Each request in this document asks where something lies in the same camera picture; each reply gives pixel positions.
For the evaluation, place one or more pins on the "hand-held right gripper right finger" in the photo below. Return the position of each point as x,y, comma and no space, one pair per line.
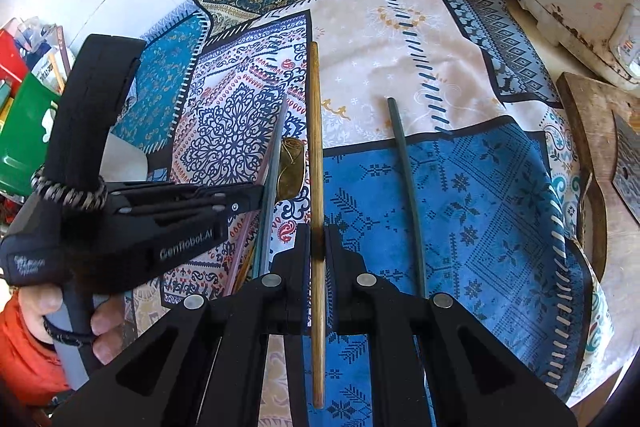
332,267

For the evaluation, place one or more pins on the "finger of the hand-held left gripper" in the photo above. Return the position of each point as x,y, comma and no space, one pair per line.
240,196
200,219

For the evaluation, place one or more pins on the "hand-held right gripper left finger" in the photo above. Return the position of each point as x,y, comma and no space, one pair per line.
302,267

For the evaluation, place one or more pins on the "grey-green chopstick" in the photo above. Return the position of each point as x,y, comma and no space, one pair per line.
276,157

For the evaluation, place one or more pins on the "light wooden chopstick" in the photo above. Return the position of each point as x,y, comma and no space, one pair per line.
315,132

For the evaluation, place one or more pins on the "person's left forearm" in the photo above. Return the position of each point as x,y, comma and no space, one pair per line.
25,362

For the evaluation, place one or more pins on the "person's left hand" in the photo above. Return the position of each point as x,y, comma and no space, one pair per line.
45,307

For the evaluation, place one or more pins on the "dark green chopstick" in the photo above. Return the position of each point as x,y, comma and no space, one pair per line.
401,157

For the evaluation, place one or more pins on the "green box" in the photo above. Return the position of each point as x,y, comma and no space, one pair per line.
27,142

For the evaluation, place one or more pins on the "printed plastic bag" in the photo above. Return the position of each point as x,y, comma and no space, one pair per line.
47,52

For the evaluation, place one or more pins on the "red tin box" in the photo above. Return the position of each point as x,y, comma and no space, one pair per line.
12,57

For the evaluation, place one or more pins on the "patterned blue table cloth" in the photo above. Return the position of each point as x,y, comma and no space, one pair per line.
450,57

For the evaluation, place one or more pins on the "wooden cutting board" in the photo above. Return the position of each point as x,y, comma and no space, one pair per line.
590,132

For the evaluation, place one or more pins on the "grey metal blade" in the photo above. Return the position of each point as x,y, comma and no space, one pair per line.
629,167

